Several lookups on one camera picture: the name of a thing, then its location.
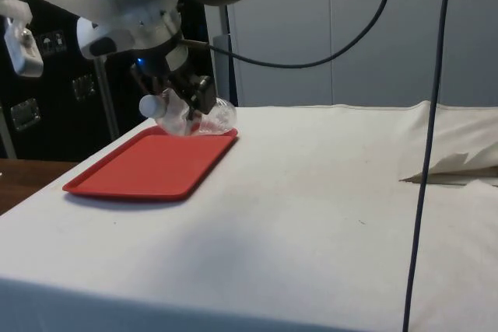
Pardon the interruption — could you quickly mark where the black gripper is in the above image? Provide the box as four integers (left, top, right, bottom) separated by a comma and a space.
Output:
130, 40, 216, 122

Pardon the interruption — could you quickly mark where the clear plastic bottle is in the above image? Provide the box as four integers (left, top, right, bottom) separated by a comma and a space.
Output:
139, 89, 239, 139

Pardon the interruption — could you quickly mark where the red tray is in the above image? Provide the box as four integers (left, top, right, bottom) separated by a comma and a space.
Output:
61, 125, 240, 203

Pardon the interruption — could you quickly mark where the black cabinet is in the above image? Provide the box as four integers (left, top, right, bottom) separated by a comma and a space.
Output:
0, 0, 216, 163

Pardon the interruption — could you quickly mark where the pale locker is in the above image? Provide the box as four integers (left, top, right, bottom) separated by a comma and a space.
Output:
330, 0, 498, 107
205, 0, 332, 108

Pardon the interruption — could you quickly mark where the grey metal post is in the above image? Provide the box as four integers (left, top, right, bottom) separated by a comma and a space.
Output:
94, 55, 119, 142

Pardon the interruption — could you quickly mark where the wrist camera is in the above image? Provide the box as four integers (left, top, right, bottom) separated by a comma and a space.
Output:
75, 16, 138, 61

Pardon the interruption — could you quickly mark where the black cable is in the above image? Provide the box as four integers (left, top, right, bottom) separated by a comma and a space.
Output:
179, 0, 400, 69

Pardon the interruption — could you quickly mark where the dark blue cable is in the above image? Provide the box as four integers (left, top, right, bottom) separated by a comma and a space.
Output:
402, 0, 454, 332

